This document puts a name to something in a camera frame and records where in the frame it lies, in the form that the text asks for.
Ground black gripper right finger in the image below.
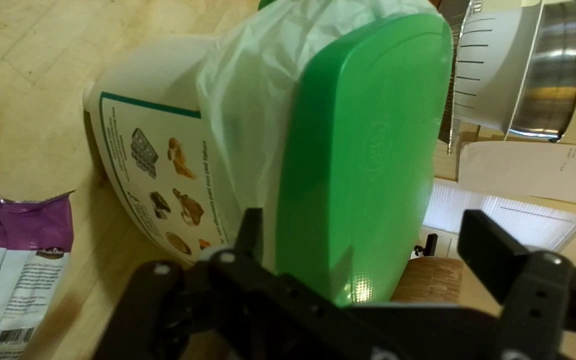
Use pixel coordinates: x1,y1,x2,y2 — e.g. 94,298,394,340
457,210,576,360

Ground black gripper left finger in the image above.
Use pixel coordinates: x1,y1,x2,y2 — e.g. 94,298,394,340
94,210,493,360

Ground green bin lid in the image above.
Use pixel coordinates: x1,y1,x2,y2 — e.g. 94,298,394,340
274,14,452,307

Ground white compost bin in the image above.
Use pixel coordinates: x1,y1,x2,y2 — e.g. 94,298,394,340
84,36,284,266

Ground translucent bin liner bag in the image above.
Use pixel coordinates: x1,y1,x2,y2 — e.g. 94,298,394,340
194,0,435,262

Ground white paper sheets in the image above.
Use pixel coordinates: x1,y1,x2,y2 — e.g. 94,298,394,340
457,142,576,204

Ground stainless steel bowl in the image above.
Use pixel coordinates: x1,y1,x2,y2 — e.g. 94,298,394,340
505,0,576,142

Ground white measuring container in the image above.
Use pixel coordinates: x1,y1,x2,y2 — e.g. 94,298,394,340
450,0,543,137

